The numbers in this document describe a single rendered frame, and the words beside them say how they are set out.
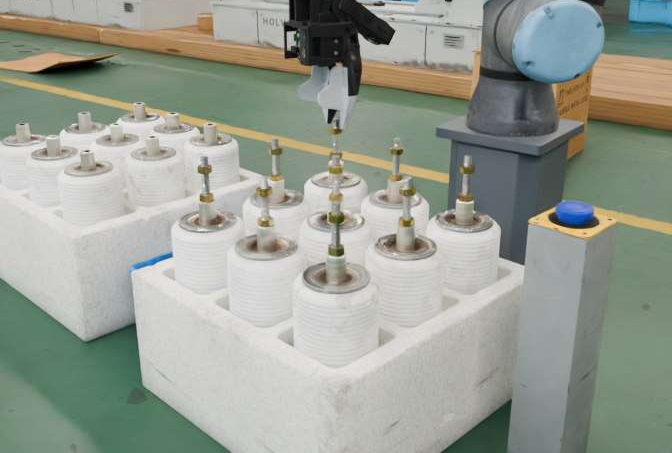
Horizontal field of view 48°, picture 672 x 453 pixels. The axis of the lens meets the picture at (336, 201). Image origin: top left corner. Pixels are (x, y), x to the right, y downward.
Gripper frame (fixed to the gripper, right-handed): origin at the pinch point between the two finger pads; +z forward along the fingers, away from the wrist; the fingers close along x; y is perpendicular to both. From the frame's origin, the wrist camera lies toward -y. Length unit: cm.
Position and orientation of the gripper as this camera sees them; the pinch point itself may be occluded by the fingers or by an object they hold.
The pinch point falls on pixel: (339, 116)
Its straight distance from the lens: 111.7
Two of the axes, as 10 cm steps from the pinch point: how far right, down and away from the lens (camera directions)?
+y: -8.5, 1.8, -4.9
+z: 0.0, 9.4, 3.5
